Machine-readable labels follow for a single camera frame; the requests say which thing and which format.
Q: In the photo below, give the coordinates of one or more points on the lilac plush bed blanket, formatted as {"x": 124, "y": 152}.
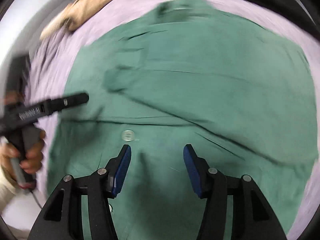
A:
{"x": 75, "y": 42}

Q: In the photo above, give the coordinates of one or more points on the cream sleeve left forearm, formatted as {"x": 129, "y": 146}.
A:
{"x": 8, "y": 189}

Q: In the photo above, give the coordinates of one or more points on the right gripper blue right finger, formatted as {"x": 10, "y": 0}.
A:
{"x": 197, "y": 169}

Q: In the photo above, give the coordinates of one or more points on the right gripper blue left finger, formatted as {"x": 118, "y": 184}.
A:
{"x": 116, "y": 171}

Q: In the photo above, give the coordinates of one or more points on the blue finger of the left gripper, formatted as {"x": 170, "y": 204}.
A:
{"x": 50, "y": 107}

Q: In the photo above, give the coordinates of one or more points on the striped beige folded garment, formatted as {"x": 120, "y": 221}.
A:
{"x": 73, "y": 16}

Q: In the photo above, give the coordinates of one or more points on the green work jacket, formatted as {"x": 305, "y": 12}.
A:
{"x": 185, "y": 109}

